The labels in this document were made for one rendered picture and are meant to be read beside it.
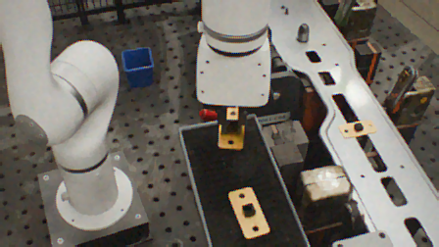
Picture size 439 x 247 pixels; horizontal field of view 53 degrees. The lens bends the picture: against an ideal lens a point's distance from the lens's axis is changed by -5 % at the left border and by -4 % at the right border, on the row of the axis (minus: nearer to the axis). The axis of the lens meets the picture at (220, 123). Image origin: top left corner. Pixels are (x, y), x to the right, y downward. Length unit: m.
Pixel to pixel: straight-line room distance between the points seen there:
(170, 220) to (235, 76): 0.68
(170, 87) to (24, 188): 0.57
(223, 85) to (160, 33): 1.18
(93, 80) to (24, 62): 0.14
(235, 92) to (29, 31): 0.35
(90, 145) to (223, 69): 0.43
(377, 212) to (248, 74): 0.44
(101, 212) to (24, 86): 0.43
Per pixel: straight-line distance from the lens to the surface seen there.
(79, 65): 0.87
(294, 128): 0.92
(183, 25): 1.82
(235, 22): 0.54
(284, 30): 1.29
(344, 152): 1.00
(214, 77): 0.61
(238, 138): 0.71
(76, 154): 0.95
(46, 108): 0.80
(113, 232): 1.12
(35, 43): 0.79
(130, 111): 1.49
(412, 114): 1.18
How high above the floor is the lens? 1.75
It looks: 48 degrees down
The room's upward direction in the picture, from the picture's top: straight up
